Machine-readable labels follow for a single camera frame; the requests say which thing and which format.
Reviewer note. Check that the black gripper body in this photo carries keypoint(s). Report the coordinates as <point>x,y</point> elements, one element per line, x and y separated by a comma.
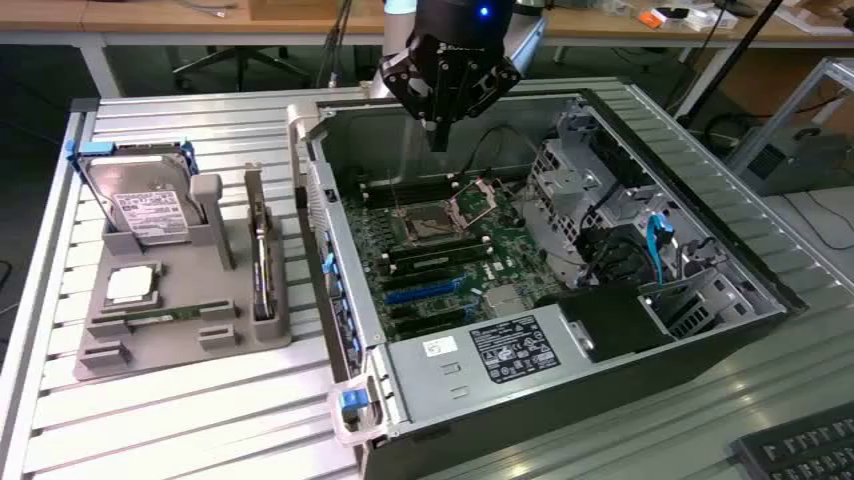
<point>461,25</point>

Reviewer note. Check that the graphics card with metal bracket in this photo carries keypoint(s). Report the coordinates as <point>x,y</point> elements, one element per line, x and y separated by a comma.
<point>262,240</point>

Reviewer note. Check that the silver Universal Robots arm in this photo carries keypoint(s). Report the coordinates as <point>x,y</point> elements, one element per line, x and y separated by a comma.
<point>394,35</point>

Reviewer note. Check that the long wooden desk with items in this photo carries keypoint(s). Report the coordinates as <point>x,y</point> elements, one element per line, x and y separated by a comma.
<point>601,25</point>

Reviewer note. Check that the black office chair base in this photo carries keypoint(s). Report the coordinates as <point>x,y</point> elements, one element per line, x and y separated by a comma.
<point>242,57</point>

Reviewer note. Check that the thin metal locking lever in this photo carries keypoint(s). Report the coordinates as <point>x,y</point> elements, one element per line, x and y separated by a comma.
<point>396,192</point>

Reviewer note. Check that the silver metal disk bay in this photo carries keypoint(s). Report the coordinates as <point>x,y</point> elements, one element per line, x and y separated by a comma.
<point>568,185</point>

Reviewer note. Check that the open socket cover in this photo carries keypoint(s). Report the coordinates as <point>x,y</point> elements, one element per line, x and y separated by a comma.
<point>477,202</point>

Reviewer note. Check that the orange small box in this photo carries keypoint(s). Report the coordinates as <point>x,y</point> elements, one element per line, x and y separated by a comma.
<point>651,19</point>

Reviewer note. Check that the CPU socket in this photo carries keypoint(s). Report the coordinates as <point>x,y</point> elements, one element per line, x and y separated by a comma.
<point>428,225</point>

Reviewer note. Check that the green motherboard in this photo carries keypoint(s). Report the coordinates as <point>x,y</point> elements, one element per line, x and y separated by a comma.
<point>508,250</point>

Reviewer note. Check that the white small boxes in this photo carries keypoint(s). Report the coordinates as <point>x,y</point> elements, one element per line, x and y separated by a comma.
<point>711,20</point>

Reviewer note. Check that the black installed RAM stick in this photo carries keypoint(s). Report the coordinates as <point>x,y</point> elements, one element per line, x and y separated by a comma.
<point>441,250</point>

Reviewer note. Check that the black stand pole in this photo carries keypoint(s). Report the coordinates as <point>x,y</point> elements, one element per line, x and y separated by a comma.
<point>728,60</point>

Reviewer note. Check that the blue expansion slot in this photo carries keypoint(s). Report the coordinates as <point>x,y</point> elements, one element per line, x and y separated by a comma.
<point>424,291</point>

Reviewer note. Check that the silver chipset heat sink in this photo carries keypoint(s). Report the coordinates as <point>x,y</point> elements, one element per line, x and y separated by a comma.
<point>508,298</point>

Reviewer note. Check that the white paper sheet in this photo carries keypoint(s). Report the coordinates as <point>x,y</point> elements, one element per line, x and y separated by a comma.
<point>815,22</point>

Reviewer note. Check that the grey computer box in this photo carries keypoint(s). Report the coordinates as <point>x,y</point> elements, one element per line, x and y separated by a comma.
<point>808,165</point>

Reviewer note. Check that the black plastic fan shroud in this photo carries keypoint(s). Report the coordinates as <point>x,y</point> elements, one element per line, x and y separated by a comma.
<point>601,320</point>

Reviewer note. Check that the grey parts rack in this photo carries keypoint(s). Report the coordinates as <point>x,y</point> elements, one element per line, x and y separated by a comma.
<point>194,280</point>

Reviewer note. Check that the silver CPU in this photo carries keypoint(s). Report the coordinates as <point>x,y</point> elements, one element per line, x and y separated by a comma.
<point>130,285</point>

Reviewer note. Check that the green RAM stick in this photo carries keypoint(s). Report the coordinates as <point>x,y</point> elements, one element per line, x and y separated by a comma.
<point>163,315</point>

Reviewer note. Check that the grey power supply unit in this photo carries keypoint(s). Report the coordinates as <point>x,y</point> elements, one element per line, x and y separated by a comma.
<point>428,380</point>

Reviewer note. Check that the blue case latch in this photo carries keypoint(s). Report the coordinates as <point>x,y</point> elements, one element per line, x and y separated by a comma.
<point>354,401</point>

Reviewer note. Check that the open black PC case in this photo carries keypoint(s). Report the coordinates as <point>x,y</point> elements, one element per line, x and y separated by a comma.
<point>601,400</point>

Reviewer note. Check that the black keyboard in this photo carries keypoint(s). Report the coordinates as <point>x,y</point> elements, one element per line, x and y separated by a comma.
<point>801,450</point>

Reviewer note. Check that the hard disk with blue bracket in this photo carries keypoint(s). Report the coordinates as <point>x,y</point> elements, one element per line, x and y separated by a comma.
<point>134,180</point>

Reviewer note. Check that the aluminium profile frame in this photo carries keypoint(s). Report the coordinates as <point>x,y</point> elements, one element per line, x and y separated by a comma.
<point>801,95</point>

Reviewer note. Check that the wooden desk with white frame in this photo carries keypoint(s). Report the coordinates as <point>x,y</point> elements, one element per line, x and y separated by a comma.
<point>67,20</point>

